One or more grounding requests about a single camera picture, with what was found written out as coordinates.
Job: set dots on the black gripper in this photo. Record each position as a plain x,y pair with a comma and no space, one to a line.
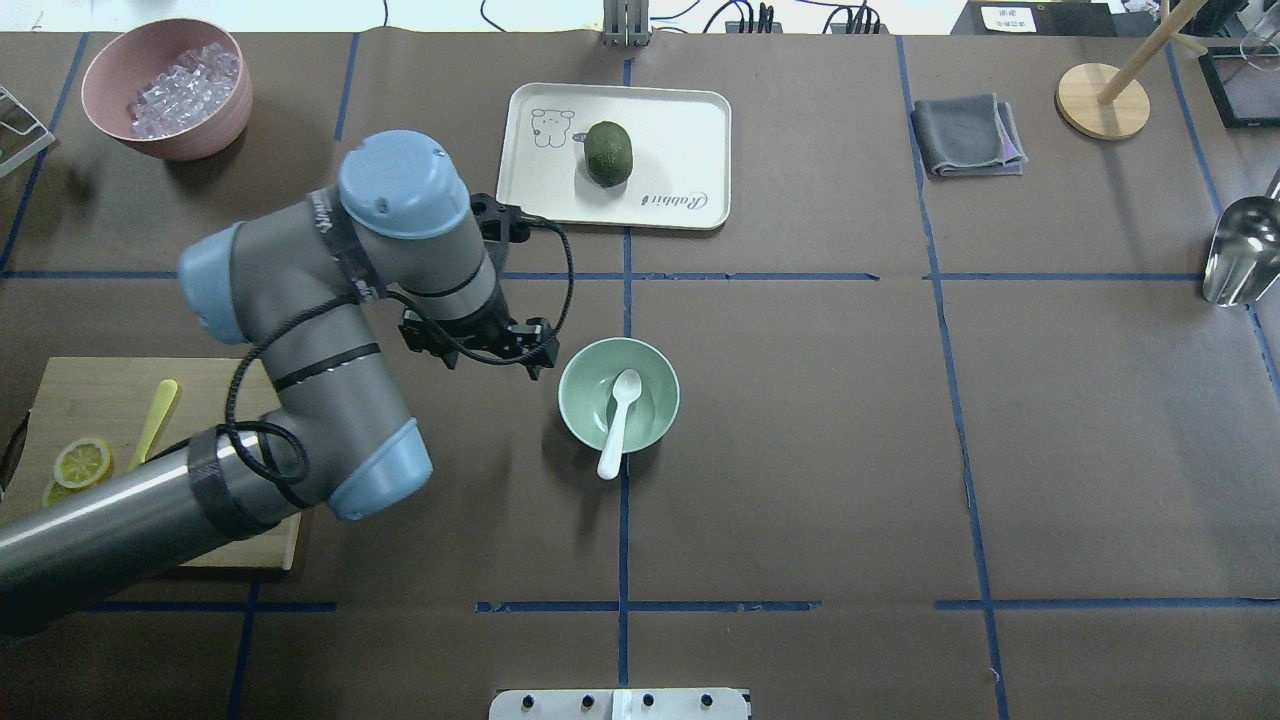
487,329

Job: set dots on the white plastic spoon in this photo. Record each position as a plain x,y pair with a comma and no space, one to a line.
626,390

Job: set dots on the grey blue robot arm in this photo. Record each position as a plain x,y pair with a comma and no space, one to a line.
312,413

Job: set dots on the green bowl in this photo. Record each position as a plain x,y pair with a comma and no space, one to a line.
585,393

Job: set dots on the pink bowl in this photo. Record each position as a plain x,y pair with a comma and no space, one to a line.
129,63

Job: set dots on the green avocado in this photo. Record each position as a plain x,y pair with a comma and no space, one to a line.
609,154

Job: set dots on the cream rabbit tray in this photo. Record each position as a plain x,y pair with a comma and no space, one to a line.
682,143

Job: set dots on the yellow plastic knife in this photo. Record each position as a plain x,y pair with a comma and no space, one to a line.
160,408

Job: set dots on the wooden cutting board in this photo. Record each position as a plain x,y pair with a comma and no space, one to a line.
108,398

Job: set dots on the ice cubes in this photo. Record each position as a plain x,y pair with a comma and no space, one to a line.
195,84

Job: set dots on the black power strip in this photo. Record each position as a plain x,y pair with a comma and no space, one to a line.
804,18

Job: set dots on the lemon slice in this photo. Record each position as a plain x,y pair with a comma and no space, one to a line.
82,465

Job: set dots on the folded grey cloth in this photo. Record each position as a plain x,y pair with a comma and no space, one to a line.
968,136

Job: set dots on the wooden stand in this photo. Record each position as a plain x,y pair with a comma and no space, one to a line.
1106,102

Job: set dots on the metal scoop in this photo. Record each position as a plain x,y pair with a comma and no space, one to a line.
1243,260

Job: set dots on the black framed tray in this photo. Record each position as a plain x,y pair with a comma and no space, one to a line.
1243,84

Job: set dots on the grey metal bracket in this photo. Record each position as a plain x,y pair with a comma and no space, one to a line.
626,23

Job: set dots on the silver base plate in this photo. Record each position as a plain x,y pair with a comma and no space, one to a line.
622,703

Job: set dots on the white wire cup rack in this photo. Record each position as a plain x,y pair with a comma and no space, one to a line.
23,135

